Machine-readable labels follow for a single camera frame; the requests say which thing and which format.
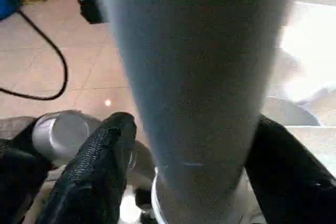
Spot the blue fabric bag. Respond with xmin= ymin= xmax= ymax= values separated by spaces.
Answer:
xmin=0 ymin=0 xmax=23 ymax=22

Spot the white plastic table top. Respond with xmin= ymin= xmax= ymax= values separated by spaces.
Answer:
xmin=151 ymin=0 xmax=336 ymax=224

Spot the white plastic table leg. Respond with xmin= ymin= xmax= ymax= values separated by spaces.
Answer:
xmin=96 ymin=0 xmax=301 ymax=224

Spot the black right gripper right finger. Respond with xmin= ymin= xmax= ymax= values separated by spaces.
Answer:
xmin=244 ymin=113 xmax=336 ymax=224

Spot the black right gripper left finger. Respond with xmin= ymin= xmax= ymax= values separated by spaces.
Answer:
xmin=38 ymin=111 xmax=138 ymax=224

